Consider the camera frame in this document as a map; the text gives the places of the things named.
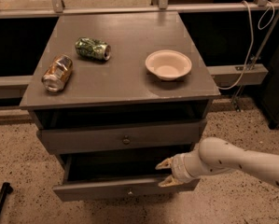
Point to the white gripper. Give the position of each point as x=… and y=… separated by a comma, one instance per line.
x=177, y=169

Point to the grey drawer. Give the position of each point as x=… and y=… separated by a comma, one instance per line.
x=114, y=188
x=116, y=137

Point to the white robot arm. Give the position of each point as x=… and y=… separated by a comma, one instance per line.
x=216, y=156

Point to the grey wooden drawer cabinet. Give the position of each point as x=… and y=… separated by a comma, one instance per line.
x=101, y=112

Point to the grey top drawer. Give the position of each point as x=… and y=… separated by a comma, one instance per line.
x=116, y=137

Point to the white paper bowl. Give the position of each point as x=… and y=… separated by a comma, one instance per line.
x=168, y=65

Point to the thin metal diagonal rod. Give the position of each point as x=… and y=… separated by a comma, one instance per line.
x=250, y=63

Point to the crushed green soda can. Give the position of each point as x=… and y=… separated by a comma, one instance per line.
x=93, y=49

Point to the crushed orange soda can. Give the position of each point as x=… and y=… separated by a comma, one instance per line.
x=58, y=73

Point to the black bar on floor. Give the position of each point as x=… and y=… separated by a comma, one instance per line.
x=4, y=191

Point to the grey metal rail frame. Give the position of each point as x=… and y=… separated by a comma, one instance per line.
x=120, y=8

